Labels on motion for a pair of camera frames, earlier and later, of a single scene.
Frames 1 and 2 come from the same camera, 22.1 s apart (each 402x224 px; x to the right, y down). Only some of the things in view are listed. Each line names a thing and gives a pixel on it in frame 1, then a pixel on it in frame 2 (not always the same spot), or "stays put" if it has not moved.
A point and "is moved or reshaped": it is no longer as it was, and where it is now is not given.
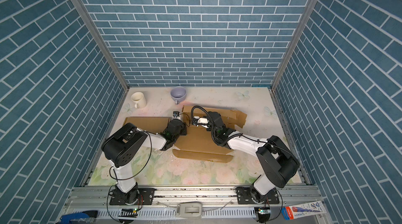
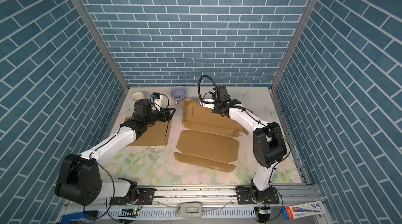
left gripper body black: [182, 131] to [155, 116]
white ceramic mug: [138, 98] stays put
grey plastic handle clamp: [189, 210] stays put
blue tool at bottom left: [87, 216] stays put
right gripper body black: [215, 135] to [218, 104]
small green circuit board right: [262, 211] stays put
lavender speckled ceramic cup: [178, 93] stays put
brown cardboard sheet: [200, 143] is moved or reshaped
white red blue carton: [296, 211] stays put
